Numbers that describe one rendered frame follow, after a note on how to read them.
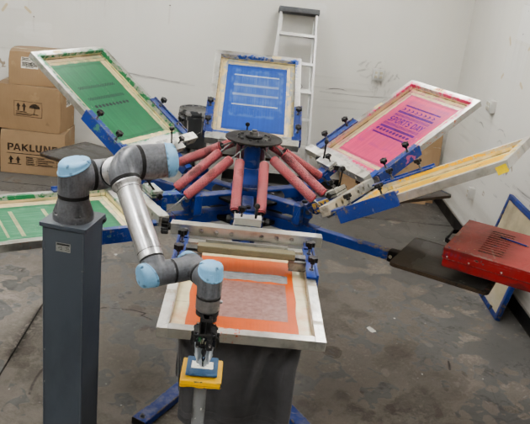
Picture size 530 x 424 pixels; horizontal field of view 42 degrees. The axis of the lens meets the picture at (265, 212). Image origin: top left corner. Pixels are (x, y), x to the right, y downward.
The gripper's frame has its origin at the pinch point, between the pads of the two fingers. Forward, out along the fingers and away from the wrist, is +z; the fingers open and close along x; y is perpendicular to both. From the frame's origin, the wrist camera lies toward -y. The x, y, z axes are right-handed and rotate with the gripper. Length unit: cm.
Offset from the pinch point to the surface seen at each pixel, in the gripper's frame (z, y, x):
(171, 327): -0.8, -17.8, -12.2
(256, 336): -0.5, -17.2, 16.9
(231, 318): 2.8, -34.1, 8.2
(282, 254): -8, -72, 27
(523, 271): -12, -69, 127
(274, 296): 3, -54, 24
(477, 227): -12, -115, 121
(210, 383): 3.3, 6.4, 3.1
